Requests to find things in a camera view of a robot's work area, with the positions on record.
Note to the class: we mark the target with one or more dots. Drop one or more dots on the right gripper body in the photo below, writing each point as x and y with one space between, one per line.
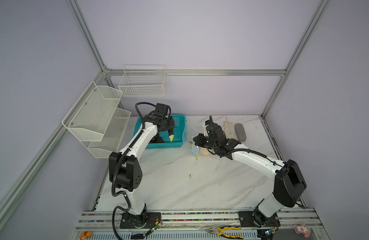
209 144

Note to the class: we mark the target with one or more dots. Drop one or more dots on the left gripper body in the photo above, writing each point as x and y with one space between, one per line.
169 124

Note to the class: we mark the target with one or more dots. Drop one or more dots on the cream toy pear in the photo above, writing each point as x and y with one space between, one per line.
204 152

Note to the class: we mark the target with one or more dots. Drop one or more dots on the clear zip bag blue zipper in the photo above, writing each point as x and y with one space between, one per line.
193 137

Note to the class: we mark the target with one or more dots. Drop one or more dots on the black toy eggplant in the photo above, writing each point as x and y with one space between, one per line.
171 134

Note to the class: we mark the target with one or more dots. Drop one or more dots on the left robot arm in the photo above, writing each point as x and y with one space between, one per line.
125 172

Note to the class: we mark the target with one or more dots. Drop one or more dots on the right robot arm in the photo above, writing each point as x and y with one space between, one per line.
288 181

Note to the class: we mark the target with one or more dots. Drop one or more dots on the white work glove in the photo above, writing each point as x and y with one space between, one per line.
229 130

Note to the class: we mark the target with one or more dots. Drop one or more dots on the teal plastic basket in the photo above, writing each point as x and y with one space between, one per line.
179 132

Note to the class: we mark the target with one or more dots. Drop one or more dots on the grey oval stone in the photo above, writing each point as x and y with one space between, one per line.
240 132

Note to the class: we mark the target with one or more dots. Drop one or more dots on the white mesh shelf lower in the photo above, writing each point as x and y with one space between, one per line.
113 135

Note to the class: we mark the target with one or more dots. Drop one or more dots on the white mesh shelf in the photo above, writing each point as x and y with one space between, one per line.
90 117
113 135

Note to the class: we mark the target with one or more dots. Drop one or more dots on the white mesh shelf upper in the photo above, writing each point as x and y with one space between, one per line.
90 117

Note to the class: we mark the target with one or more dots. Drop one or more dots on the pink toy figure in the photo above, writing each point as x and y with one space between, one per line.
302 229

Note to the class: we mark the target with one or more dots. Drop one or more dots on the yellow toy figure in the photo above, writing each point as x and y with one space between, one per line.
85 235

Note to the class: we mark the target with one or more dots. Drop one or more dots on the white wire basket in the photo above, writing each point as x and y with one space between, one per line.
143 81

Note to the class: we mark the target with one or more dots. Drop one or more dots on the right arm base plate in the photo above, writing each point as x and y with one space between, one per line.
257 219

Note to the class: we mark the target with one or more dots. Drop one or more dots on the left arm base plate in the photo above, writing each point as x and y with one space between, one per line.
144 221

